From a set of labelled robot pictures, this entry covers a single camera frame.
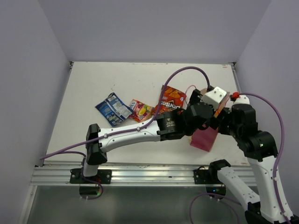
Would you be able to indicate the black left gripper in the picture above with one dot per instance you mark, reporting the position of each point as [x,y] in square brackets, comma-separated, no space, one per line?
[195,96]

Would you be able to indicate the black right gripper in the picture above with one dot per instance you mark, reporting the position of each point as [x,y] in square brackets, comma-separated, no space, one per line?
[221,129]

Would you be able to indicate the pink paper bag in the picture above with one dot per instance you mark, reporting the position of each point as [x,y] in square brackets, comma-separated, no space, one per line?
[204,139]

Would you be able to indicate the red Doritos bag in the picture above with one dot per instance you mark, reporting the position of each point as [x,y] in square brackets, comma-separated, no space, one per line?
[172,99]

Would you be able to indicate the Fox's candy bag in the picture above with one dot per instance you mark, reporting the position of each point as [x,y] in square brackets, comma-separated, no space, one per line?
[141,111]

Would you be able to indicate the blue Kettle chips bag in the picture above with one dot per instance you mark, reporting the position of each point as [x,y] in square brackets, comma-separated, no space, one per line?
[114,110]

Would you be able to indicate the orange Kettle chips bag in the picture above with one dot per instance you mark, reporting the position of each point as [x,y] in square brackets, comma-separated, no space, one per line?
[220,107]

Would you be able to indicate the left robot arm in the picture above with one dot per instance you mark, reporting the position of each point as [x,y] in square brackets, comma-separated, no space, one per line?
[173,125]

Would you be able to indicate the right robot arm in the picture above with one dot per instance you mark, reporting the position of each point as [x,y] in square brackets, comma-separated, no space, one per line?
[269,205]

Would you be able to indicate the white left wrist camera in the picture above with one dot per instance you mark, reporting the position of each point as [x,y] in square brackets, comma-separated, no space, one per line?
[214,97]

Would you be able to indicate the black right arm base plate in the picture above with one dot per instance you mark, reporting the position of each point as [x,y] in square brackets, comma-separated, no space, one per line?
[201,175]

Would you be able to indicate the aluminium mounting rail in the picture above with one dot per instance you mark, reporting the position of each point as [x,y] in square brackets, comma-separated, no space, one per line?
[56,174]

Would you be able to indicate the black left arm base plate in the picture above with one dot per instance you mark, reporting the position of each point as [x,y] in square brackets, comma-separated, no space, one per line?
[103,176]

